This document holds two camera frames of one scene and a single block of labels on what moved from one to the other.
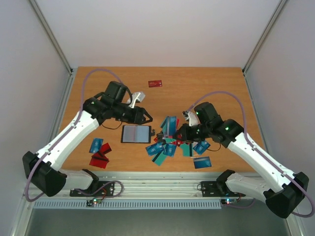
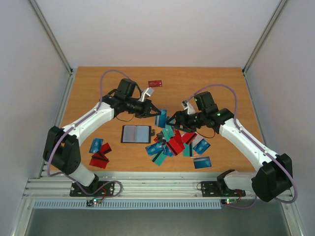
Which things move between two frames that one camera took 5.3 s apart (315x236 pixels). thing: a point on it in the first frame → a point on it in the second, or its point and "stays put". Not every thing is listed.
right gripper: (181, 133) → (182, 120)
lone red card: (155, 83) stays put
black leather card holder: (138, 134) stays put
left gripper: (137, 118) → (145, 112)
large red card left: (97, 160) stays put
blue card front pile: (169, 126) → (160, 121)
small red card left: (105, 148) stays put
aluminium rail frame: (138, 186) stays put
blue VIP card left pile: (155, 149) stays put
